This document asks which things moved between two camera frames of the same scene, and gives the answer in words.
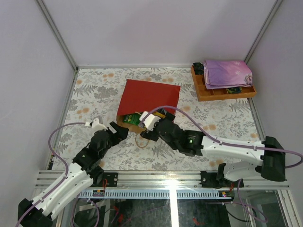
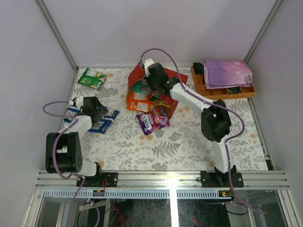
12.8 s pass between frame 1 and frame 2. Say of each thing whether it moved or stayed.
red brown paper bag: moved
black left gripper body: moved
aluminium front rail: stayed
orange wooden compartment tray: stayed
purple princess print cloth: stayed
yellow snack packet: moved
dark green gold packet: stayed
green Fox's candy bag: moved
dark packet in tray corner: stayed
